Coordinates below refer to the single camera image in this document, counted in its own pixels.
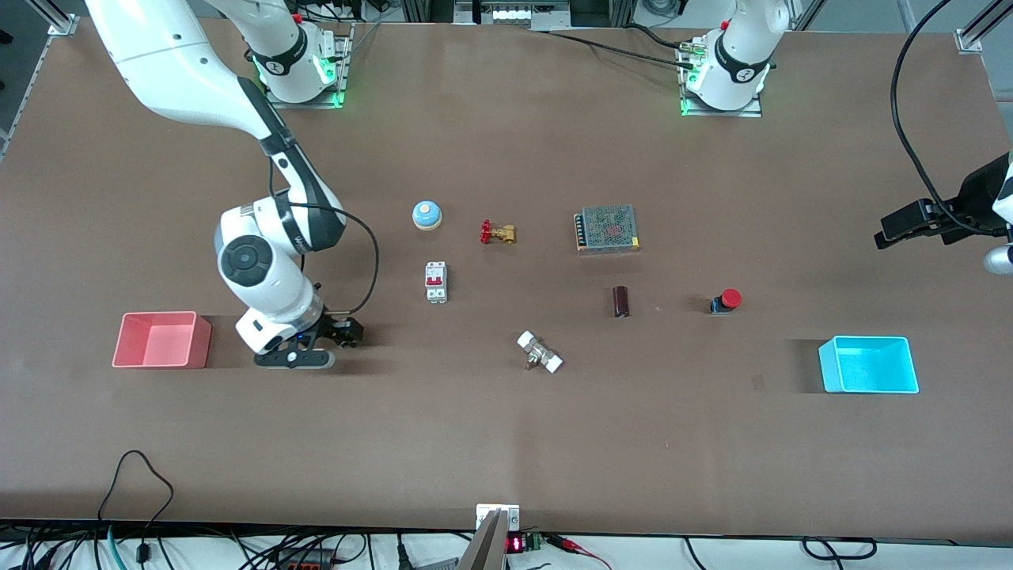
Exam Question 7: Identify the aluminium frame profile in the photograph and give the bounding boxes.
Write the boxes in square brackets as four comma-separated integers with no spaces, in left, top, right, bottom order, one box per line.
[32,0,80,36]
[956,0,1013,54]

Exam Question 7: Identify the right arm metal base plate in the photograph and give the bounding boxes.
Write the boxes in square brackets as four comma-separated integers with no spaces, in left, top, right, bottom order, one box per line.
[261,22,355,110]

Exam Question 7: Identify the black looped cable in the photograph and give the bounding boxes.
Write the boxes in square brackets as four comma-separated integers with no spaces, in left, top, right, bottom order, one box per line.
[97,450,176,564]

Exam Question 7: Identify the black coiled cable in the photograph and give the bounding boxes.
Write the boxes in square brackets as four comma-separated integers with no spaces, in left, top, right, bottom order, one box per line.
[802,537,878,562]

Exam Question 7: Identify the black cable on table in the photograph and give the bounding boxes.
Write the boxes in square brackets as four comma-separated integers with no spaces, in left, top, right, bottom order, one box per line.
[526,28,697,64]

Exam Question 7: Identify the cyan plastic bin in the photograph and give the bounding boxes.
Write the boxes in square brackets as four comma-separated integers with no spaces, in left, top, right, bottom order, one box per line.
[818,336,920,394]

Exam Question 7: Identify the grey metal bar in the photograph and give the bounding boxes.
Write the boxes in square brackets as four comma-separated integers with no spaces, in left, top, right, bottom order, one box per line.
[457,509,509,570]

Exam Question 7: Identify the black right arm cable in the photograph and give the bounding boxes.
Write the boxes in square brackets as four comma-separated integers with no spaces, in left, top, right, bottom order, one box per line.
[269,158,380,316]

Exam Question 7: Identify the silver fitting white caps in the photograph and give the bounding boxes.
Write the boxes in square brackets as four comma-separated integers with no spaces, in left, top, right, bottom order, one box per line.
[516,330,564,374]

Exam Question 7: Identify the pink plastic bin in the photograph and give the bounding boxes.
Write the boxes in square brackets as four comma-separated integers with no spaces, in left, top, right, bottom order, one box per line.
[112,311,212,370]

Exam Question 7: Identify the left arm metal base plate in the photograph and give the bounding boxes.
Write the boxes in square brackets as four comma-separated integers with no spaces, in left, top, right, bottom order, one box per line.
[679,44,764,119]

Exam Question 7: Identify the white mounting plate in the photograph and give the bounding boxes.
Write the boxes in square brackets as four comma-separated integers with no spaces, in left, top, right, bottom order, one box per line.
[476,503,522,533]

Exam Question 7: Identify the metal mesh power supply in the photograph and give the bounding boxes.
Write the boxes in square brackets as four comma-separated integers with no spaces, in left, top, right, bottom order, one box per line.
[574,204,641,255]

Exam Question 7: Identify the red clip lead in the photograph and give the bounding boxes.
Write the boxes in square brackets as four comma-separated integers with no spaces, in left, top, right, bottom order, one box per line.
[544,534,612,570]

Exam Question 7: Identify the white labelled control box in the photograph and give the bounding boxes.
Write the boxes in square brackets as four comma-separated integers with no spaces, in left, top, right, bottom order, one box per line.
[455,0,572,26]

